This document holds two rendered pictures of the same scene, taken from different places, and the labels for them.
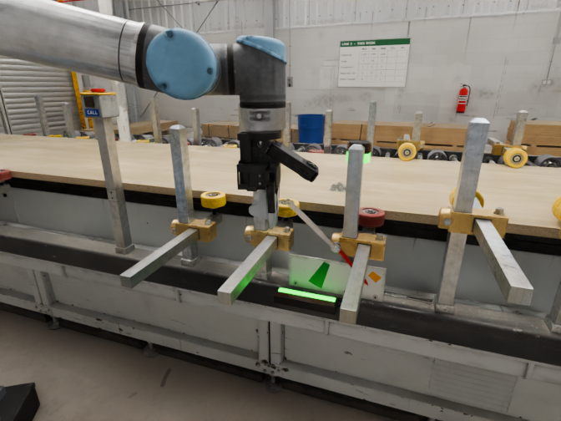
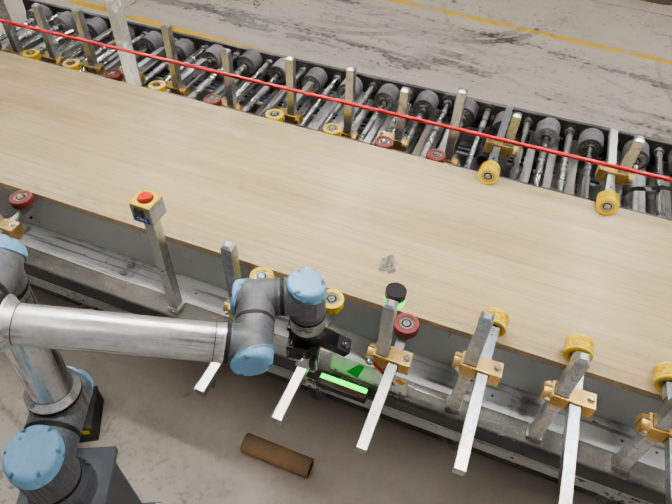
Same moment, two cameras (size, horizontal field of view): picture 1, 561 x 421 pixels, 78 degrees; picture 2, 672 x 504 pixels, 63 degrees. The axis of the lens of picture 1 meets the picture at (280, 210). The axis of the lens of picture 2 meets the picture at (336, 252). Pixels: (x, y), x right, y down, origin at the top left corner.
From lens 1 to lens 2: 1.06 m
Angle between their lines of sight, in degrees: 27
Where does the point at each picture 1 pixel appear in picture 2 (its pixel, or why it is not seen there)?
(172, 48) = (246, 362)
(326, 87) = not seen: outside the picture
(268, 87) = (311, 318)
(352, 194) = (385, 332)
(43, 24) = (166, 352)
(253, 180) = (299, 354)
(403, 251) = (439, 337)
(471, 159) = (477, 339)
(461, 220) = (467, 370)
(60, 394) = (119, 390)
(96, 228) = (133, 251)
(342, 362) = not seen: hidden behind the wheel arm
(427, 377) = not seen: hidden behind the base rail
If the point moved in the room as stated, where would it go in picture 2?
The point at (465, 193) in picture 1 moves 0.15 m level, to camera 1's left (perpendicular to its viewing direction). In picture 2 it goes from (471, 355) to (417, 352)
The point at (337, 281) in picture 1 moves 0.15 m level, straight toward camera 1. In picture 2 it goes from (370, 377) to (361, 419)
